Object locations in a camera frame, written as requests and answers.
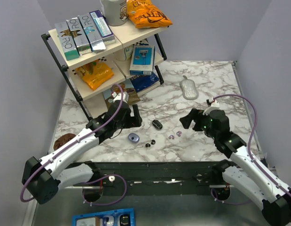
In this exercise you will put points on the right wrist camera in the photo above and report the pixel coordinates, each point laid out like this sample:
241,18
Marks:
212,104

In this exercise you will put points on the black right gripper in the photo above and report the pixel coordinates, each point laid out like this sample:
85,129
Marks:
186,120

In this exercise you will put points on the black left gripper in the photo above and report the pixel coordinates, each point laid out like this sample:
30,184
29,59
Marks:
136,120

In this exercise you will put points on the white cup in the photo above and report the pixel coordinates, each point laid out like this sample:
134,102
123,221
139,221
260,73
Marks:
124,54

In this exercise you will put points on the brown crumpled wrapper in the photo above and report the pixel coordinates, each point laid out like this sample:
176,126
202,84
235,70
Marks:
63,140

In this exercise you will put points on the black earbud charging case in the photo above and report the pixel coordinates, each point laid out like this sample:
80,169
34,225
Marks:
157,125

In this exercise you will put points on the orange snack bag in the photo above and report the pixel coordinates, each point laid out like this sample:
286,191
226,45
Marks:
94,74

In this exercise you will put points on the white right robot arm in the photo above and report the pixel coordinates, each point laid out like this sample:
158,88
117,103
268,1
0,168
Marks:
242,169

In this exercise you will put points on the grey printed mug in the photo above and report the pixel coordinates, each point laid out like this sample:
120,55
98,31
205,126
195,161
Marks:
114,11

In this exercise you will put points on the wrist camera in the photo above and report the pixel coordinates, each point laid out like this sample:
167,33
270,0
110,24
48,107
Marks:
120,96
212,104

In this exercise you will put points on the orange chips bag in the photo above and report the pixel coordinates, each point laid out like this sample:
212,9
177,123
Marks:
144,14

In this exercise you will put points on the blue plastic tray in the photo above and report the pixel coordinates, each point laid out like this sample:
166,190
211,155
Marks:
120,217

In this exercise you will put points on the dark blue snack bag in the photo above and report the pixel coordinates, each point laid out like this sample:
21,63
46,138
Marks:
141,82

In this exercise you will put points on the purple white box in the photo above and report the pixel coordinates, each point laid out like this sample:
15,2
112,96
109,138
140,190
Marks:
102,27

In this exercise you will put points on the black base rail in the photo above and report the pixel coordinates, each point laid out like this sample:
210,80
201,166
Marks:
159,178

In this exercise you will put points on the black frame wooden shelf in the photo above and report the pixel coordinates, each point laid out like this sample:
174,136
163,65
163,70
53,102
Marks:
92,102

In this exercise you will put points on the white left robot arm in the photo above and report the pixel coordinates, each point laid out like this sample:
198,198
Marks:
44,177

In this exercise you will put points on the blue razor box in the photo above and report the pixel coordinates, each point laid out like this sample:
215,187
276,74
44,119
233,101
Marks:
142,61

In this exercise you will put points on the teal RO box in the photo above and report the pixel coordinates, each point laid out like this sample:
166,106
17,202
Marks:
67,42

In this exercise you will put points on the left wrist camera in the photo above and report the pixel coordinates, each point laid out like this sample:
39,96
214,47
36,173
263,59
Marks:
120,96

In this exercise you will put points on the blue silver RO box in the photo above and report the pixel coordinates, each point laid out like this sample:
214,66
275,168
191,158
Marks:
92,33

